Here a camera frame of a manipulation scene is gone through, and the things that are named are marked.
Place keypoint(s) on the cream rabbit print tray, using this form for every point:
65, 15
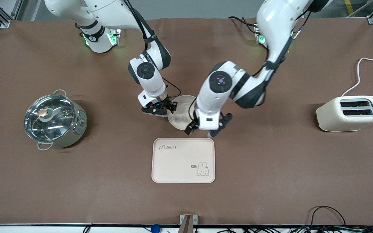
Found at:
180, 161

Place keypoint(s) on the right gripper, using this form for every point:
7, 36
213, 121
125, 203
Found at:
168, 104

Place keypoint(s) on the pale green electric pot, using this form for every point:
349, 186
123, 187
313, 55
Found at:
78, 127

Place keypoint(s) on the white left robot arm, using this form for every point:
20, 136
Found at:
270, 26

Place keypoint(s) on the blue round knob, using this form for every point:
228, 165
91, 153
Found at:
155, 228

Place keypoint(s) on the brown table cover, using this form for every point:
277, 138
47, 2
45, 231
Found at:
186, 200

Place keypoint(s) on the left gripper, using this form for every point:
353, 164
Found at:
190, 128

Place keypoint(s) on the cream two-slot toaster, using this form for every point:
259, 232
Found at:
348, 118

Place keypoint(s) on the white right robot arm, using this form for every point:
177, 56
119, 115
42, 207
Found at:
108, 13

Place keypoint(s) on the round cream plate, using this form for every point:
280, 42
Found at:
181, 113

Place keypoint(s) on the small metal bracket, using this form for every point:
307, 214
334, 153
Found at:
195, 219

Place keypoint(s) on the glass pot lid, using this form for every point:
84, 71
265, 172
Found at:
50, 116

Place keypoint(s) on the grey stand pole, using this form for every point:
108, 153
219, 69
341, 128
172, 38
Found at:
186, 226

